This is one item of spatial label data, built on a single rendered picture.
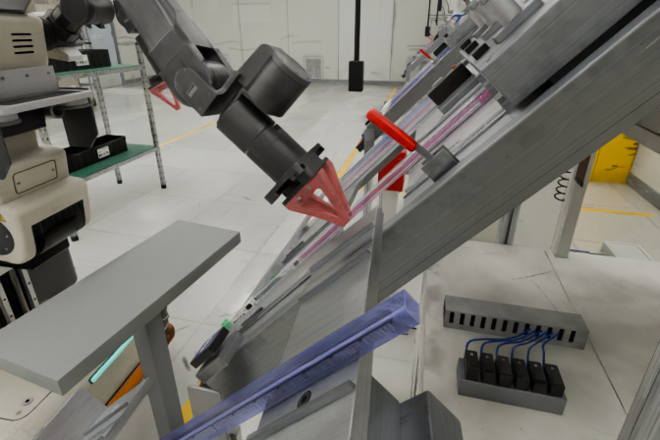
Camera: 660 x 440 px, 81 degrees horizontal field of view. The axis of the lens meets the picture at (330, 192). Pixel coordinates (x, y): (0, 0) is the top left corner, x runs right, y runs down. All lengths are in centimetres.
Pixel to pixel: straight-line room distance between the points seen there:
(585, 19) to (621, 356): 69
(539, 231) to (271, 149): 174
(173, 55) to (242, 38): 966
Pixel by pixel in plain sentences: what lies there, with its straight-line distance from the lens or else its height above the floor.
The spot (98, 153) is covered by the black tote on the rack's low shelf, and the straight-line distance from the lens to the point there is 307.
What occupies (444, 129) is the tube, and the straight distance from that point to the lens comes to 45.
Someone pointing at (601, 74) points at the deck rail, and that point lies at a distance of 38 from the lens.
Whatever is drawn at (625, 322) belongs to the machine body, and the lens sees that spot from 105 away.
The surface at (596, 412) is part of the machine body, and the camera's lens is 83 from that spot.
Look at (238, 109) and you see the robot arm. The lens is 49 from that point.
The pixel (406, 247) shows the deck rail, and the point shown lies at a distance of 41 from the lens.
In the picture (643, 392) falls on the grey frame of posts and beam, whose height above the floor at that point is 85.
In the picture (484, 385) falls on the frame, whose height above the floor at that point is 65.
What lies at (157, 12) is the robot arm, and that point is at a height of 120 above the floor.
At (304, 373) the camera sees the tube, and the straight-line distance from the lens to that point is 21.
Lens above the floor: 118
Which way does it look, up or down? 23 degrees down
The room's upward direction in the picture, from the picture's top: straight up
